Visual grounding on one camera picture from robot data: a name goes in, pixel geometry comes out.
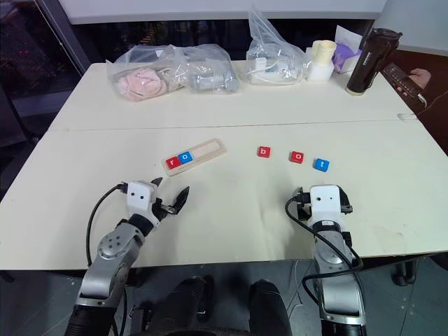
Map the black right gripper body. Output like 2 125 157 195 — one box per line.
337 190 354 216

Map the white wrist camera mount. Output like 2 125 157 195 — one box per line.
126 180 159 225
309 185 342 225

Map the black drinking bottle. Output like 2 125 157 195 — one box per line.
346 27 404 97

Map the white box of purple gloves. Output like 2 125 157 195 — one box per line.
332 24 369 75

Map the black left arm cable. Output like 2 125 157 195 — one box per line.
85 183 129 267

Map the plastic bag with white cables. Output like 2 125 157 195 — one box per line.
244 3 314 86

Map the wooden letter tray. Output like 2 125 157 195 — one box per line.
162 138 228 177

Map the dark rounded knee shape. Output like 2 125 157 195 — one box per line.
162 274 216 336
248 279 292 336

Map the person's bare hand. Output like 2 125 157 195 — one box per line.
408 68 434 91

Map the plastic bag with pink cloth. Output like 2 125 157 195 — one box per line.
106 44 192 104

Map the plastic bag with grey parts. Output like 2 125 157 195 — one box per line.
178 44 242 95

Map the black table caster wheel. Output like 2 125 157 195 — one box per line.
391 260 418 286

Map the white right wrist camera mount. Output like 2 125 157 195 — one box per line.
309 185 342 225

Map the blue letter tile t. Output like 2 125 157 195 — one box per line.
312 157 331 173

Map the black handheld remote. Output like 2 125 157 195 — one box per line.
381 64 425 99

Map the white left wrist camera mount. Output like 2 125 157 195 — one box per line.
126 180 159 225

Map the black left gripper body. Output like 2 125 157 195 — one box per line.
153 196 176 223

